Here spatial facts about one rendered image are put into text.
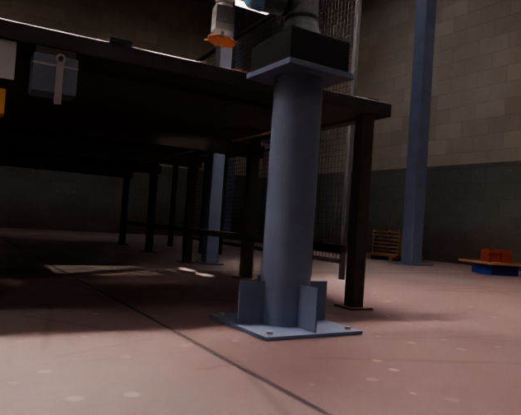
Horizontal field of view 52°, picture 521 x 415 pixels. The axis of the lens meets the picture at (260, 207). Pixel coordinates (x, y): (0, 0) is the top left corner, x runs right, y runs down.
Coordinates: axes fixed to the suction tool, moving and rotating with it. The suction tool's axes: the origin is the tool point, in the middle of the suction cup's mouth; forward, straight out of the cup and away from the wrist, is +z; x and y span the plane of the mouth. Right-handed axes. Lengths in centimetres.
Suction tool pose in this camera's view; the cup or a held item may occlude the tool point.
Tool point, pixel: (221, 43)
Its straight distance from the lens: 238.7
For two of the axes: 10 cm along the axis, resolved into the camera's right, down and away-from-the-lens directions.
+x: 3.9, 0.0, -9.2
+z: -0.7, 10.0, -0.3
